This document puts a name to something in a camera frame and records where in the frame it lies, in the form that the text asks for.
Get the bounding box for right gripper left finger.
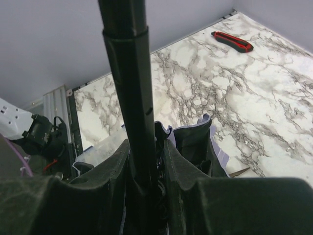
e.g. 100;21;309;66
0;140;130;235

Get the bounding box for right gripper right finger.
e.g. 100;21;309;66
164;141;313;235

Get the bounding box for lilac umbrella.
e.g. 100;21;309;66
73;0;230;235

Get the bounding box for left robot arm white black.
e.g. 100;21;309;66
0;99;67;160

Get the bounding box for yellow black needle-nose pliers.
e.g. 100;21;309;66
229;167;250;178

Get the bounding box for clear plastic screw box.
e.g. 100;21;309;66
79;129;127;166

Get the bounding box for red black utility knife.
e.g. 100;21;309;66
211;31;254;53

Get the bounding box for aluminium rail frame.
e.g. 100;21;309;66
43;85;72;143

